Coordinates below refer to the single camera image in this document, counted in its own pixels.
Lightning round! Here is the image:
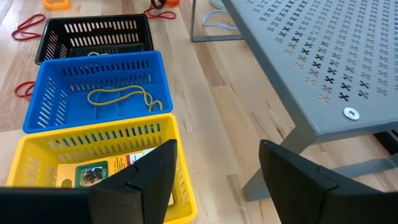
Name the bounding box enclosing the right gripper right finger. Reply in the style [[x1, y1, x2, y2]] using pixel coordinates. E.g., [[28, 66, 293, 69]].
[[259, 139, 398, 224]]

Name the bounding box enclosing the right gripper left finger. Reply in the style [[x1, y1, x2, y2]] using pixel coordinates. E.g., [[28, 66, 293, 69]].
[[89, 139, 178, 224]]

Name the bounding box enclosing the yellow card pack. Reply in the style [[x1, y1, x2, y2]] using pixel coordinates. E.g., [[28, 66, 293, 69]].
[[55, 146, 175, 207]]

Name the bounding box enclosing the yellow rubber band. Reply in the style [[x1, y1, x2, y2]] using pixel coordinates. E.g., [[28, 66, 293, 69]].
[[86, 85, 164, 113]]

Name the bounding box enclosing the red rubber band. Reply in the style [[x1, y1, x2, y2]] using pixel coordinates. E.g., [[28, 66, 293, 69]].
[[14, 80, 37, 101], [143, 6, 177, 21], [11, 13, 47, 42]]

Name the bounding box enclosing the yellow plastic basket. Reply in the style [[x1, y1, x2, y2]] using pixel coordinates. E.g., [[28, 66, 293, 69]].
[[6, 113, 198, 224]]

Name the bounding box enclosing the blue rubber band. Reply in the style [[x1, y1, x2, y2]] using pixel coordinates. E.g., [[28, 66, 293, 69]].
[[93, 86, 122, 121]]

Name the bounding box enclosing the blue plastic basket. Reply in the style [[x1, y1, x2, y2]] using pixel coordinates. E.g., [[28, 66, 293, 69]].
[[22, 50, 174, 134]]

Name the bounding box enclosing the black plastic basket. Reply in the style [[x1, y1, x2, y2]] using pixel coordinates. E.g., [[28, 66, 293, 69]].
[[34, 14, 155, 65]]

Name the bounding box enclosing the grey perforated metal riser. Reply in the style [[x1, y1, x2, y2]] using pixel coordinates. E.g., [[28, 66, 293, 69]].
[[190, 0, 398, 202]]

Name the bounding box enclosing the amber coil keychain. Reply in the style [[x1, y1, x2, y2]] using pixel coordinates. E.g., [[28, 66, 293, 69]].
[[42, 0, 72, 11]]

